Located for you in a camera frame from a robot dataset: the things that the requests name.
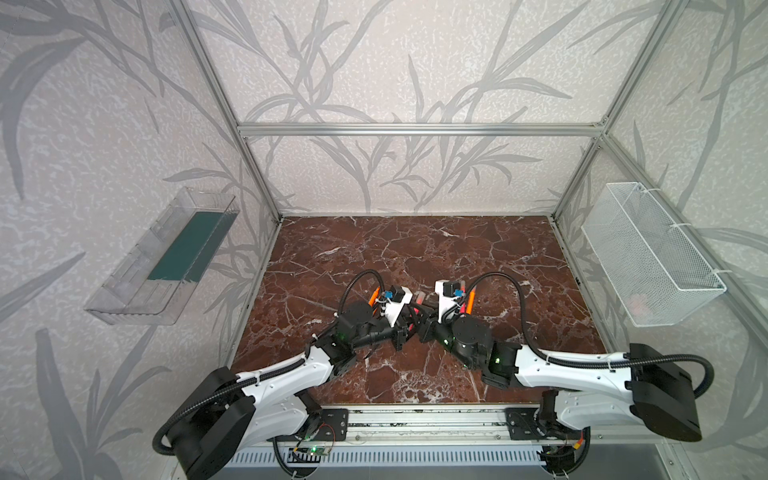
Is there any orange marker group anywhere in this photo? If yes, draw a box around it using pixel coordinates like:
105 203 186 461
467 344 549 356
465 289 476 315

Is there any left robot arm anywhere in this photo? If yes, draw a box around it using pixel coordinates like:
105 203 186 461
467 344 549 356
152 301 418 479

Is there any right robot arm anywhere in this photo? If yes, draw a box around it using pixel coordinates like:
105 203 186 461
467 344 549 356
409 273 715 442

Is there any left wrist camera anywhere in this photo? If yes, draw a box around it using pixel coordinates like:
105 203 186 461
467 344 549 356
380 285 413 327

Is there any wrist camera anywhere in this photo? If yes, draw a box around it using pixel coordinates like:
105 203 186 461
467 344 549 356
435 280 466 324
380 285 413 327

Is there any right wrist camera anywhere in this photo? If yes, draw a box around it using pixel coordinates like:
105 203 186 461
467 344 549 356
435 280 466 324

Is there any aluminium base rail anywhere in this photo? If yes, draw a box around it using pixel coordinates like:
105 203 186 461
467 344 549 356
173 403 673 448

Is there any white wire mesh basket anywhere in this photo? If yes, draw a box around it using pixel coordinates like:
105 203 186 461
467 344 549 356
582 182 727 328

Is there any clear plastic wall tray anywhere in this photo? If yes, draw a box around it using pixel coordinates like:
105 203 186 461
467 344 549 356
84 187 240 326

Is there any aluminium frame crossbar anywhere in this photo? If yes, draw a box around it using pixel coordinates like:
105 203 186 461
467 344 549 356
237 122 602 138

